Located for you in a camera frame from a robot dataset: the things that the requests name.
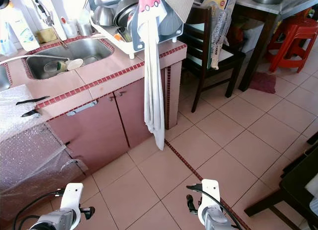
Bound white hanging towel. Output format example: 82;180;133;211
138;0;172;151

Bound yellow sponge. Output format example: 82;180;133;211
36;28;59;45

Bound steel cup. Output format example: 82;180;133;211
77;20;93;38

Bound red plastic stool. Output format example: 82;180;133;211
267;11;318;74

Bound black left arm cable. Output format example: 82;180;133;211
12;189;65;230

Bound grey woven cloth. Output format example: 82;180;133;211
171;0;204;23

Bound grey water hose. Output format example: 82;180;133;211
0;54;68;68

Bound steel pan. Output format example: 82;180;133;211
113;0;142;29

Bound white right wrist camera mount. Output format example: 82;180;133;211
199;179;221;213

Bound short black tape strip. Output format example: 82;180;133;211
21;109;39;118

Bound white detergent bottle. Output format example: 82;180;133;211
10;4;40;53

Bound dark wooden chair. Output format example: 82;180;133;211
178;5;246;114

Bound pink cabinet door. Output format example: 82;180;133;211
113;77;152;149
47;91;130;173

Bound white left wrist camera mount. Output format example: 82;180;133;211
61;183;84;216

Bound steel pot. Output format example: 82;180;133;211
93;5;116;28

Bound dark red floor mat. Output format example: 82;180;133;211
249;73;277;95

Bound white bowl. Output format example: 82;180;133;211
66;59;84;72

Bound printed plastic bag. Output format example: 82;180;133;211
201;0;238;70

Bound translucent plastic cup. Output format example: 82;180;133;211
62;20;79;40

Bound white dish rack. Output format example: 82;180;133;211
88;0;187;60

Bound dark table marble top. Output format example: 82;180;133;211
229;0;318;92

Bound long black tape strip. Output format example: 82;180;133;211
22;96;50;106

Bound clear bubble wrap sheet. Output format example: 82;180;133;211
0;84;87;222

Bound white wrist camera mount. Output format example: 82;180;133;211
199;179;221;213
61;183;84;216

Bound dark wooden furniture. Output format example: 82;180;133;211
243;131;318;230

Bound green translucent cup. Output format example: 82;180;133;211
44;61;69;75

